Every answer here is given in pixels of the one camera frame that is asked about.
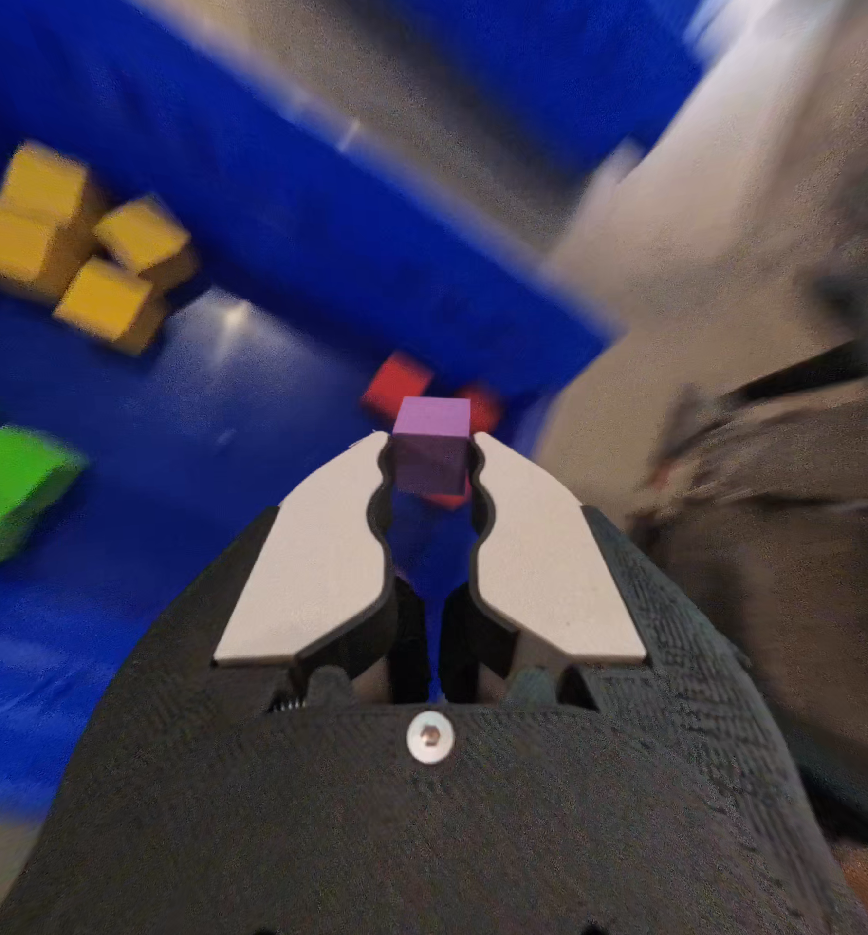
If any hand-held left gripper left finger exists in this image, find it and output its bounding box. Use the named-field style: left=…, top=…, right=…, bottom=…
left=213, top=431, right=429, bottom=706

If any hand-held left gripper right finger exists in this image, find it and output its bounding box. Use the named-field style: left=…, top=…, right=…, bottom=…
left=440, top=432, right=648, bottom=706

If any purple wooden cube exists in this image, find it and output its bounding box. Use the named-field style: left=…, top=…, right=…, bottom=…
left=392, top=396, right=473, bottom=496

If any blue plastic bin with cubes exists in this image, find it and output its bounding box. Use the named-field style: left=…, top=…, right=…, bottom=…
left=0, top=0, right=617, bottom=819

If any green wooden cube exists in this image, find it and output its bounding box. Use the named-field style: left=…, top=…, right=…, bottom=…
left=0, top=426, right=88, bottom=571

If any empty blue plastic bin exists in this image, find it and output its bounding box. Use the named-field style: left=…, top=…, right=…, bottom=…
left=375, top=0, right=705, bottom=172

